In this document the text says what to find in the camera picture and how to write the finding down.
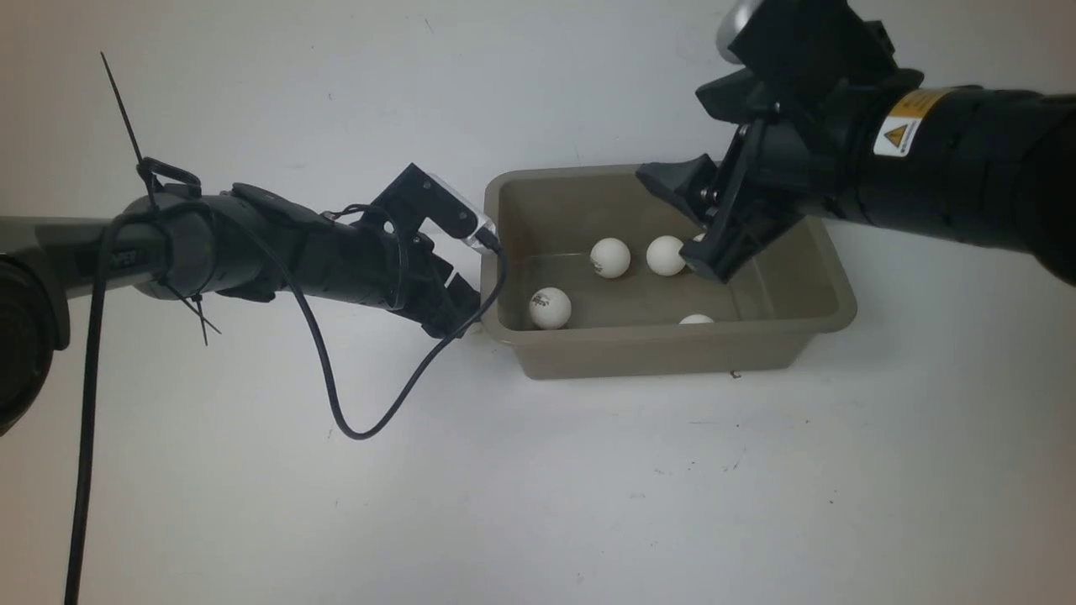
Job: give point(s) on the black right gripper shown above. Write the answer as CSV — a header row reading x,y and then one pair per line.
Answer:
x,y
782,165

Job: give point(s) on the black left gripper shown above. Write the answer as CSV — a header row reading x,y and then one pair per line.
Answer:
x,y
404,277

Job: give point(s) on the plain white ball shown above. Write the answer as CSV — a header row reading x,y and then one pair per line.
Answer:
x,y
663,256
698,318

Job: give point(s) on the white ball with red logo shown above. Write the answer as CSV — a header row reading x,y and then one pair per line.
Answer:
x,y
610,258

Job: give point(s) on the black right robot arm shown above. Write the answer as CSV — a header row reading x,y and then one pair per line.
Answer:
x,y
964,164

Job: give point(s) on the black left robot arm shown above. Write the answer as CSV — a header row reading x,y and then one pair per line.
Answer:
x,y
246,243

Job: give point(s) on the tan plastic bin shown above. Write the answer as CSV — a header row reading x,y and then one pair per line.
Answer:
x,y
547,222

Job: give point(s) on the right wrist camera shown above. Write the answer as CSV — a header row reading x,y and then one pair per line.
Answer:
x,y
804,51

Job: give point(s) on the black cable tie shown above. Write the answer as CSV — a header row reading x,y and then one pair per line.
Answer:
x,y
146,174

